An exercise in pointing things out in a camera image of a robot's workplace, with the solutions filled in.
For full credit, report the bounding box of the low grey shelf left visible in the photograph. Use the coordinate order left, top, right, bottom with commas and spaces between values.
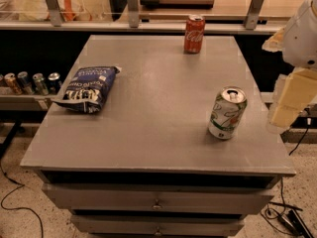
0, 87, 53, 111

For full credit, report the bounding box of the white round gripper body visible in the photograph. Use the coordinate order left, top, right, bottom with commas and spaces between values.
282, 0, 317, 68

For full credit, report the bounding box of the black cable floor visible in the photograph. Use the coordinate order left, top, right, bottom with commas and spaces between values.
261, 117, 312, 236
0, 156, 45, 238

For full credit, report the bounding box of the orange can on shelf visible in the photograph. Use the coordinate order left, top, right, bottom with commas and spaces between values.
4, 72, 23, 94

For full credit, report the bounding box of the black power strip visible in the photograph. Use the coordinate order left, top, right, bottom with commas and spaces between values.
277, 210, 314, 238

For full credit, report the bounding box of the grey metal bracket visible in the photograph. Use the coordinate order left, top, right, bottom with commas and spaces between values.
127, 0, 140, 28
244, 0, 264, 30
46, 0, 63, 27

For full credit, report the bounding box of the black cable left floor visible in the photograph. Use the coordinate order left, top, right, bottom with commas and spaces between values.
0, 156, 45, 238

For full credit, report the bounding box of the red coke can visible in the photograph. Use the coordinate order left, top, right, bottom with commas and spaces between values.
183, 15, 205, 54

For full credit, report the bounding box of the silver green can on shelf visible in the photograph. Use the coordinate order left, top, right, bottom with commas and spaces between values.
33, 73, 49, 95

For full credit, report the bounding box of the orange white bag behind glass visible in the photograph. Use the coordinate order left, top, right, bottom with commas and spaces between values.
57, 0, 92, 22

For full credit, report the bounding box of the blue potato chip bag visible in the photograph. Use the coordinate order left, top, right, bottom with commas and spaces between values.
53, 66, 121, 114

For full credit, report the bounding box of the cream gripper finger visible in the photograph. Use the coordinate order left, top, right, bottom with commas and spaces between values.
262, 28, 284, 53
266, 67, 317, 129

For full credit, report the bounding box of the dark blue can on shelf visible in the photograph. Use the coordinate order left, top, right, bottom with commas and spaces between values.
48, 72, 61, 93

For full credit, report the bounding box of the white green 7up can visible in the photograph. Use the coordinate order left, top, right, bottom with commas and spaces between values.
208, 86, 247, 140

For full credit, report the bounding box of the grey metal bracket right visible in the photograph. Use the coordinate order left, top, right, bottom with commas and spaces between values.
244, 0, 264, 30

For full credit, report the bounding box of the drawer with knob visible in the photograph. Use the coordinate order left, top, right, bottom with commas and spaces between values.
71, 215, 244, 237
43, 183, 273, 215

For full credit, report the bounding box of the grey drawer cabinet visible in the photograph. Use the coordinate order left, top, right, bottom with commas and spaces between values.
22, 36, 294, 238

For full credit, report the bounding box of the grey metal bracket middle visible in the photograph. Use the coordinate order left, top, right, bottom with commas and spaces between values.
127, 0, 140, 28

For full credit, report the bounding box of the grey metal bracket left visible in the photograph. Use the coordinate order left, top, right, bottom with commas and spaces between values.
46, 0, 63, 27

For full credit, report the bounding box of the black cable right floor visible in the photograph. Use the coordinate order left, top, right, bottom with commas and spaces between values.
261, 117, 312, 236

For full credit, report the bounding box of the upper drawer with knob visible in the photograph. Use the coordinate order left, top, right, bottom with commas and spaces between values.
43, 183, 273, 215

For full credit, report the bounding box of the blue grey can on shelf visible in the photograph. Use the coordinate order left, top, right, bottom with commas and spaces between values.
18, 71, 34, 95

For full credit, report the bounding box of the lower drawer with knob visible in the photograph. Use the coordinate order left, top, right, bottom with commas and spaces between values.
71, 215, 244, 237

